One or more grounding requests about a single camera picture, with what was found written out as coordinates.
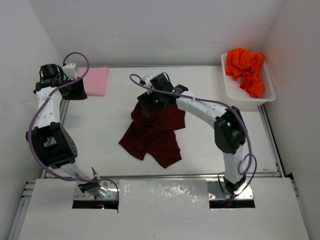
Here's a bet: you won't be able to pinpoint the metal base plate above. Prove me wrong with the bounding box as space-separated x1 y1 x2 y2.
207 178 254 201
74 181 119 201

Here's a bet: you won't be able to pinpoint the pink t-shirt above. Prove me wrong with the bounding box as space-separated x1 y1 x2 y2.
83 67 109 97

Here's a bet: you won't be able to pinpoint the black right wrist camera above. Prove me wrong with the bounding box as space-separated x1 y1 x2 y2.
142 72 173 92

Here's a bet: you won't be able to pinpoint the black base cable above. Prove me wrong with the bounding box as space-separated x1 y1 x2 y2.
216 171 229 195

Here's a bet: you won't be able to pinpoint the white plastic basket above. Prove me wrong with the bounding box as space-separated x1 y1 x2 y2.
221 48 276 107

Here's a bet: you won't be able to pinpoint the orange t-shirt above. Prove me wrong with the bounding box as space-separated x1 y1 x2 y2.
224 48 266 98

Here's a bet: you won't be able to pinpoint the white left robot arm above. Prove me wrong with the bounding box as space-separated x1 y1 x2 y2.
26 63 102 197

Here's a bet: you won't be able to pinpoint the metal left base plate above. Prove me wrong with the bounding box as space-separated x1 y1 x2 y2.
74 181 119 201

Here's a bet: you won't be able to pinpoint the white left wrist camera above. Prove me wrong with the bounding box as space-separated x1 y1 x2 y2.
61 63 79 81

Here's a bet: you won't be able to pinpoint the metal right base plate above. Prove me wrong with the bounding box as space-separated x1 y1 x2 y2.
207 178 254 201

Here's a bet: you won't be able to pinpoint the dark red t-shirt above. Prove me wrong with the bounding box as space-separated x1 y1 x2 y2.
119 103 186 169

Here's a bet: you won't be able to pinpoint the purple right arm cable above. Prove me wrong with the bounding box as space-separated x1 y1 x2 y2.
129 73 258 201

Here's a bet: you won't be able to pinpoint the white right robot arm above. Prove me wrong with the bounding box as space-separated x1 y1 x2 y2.
137 84 246 195

